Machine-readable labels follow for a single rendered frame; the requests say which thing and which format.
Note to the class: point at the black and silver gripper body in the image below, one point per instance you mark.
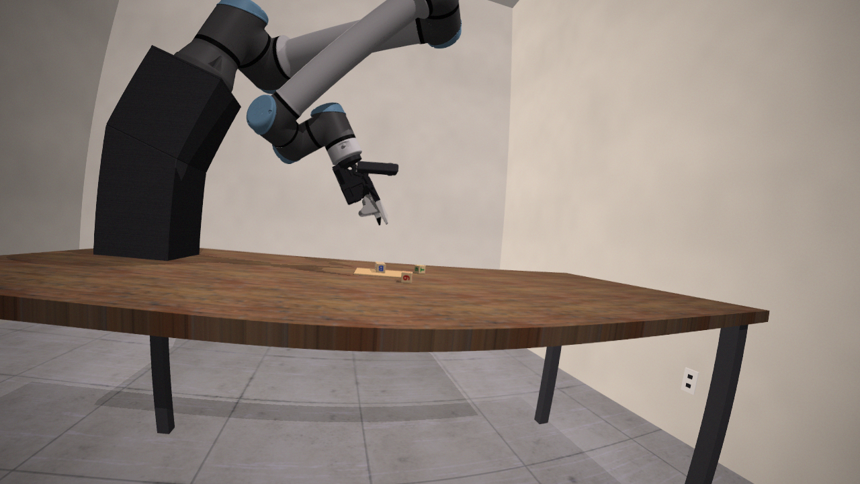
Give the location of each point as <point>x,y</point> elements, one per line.
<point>354,183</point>

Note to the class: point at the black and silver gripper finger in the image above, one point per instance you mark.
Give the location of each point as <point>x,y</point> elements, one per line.
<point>377,215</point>
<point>374,206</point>

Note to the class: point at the peach square mat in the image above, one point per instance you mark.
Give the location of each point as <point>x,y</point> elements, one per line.
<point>372,272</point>

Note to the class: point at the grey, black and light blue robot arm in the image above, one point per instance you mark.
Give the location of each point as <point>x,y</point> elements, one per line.
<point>299,70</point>

